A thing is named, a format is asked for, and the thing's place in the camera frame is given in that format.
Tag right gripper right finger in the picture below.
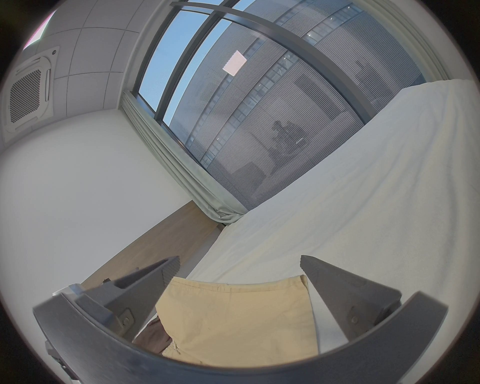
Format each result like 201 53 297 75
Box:
301 255 403 344

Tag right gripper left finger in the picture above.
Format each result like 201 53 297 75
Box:
75 256 181 342

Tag tan shorts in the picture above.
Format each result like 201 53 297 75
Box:
155 275 319 366

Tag brown garment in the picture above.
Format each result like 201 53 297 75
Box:
132 319 175 355

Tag pale green curtain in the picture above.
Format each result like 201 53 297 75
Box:
120 90 248 226
350 0 452 89

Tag window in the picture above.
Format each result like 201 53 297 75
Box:
133 0 428 211

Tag white ceiling air conditioner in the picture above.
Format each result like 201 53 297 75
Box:
2 47 61 143

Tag square ceiling light panel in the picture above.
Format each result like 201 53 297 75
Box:
22 9 57 49

